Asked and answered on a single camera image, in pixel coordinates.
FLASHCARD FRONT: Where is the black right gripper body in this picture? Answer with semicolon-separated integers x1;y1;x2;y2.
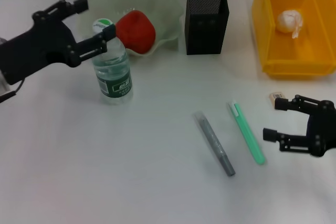
306;100;336;158

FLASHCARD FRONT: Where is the beige eraser with barcode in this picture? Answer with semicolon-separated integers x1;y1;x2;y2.
269;92;286;108

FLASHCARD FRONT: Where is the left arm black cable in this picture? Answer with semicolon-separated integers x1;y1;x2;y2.
0;79;25;103

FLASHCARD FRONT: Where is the green glass fruit plate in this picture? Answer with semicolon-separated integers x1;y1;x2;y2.
83;0;184;57

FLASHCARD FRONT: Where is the green pen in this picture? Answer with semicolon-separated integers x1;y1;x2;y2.
227;100;266;166

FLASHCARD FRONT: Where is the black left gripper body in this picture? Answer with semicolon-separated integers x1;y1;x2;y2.
0;11;80;86

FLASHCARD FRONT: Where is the red-orange fruit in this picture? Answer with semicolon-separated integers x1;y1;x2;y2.
115;10;156;54

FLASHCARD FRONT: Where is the black mesh pen holder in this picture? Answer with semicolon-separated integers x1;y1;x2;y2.
184;0;230;56

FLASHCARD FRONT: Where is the yellow plastic bin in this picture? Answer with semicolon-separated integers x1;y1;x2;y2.
251;0;336;79

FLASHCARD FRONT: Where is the white paper ball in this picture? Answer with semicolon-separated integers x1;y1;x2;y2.
277;9;304;39

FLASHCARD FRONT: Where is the clear green-label water bottle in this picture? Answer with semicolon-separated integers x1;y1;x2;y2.
91;18;134;105

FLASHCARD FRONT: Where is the grey pen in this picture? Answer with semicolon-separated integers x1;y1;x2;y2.
193;111;236;177

